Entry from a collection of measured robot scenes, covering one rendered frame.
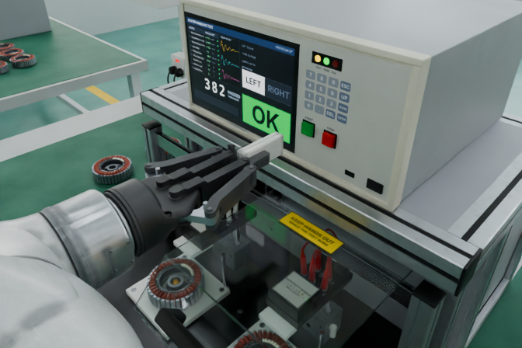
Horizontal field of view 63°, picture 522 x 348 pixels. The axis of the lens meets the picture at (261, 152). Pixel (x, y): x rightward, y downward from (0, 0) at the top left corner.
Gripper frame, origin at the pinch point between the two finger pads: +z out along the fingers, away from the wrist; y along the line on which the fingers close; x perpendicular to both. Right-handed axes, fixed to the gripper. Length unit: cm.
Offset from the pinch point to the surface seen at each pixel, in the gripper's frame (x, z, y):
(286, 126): -1.4, 9.4, -4.2
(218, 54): 5.9, 9.4, -19.5
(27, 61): -41, 25, -184
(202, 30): 9.0, 9.4, -23.4
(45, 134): -44, 4, -111
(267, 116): -1.1, 9.4, -8.2
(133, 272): -41, -7, -32
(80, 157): -44, 6, -88
